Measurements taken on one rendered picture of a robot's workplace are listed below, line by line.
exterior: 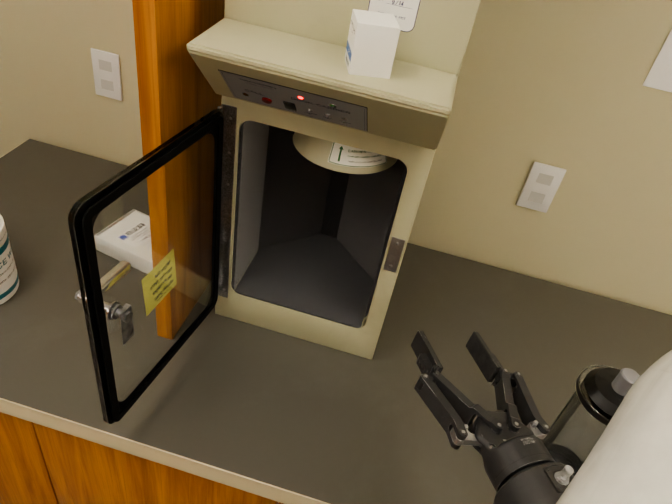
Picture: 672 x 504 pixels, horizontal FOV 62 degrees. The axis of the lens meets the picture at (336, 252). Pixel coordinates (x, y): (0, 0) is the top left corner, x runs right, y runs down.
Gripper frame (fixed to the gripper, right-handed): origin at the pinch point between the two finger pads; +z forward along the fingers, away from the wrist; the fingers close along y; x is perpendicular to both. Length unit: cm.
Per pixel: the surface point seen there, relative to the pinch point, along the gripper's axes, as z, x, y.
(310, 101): 19.1, -24.9, 23.3
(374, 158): 25.8, -15.4, 8.4
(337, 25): 24.9, -33.3, 20.5
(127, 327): 10.7, 6.9, 42.3
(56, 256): 56, 30, 54
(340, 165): 25.8, -13.4, 13.5
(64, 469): 23, 55, 50
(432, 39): 18.9, -35.6, 10.1
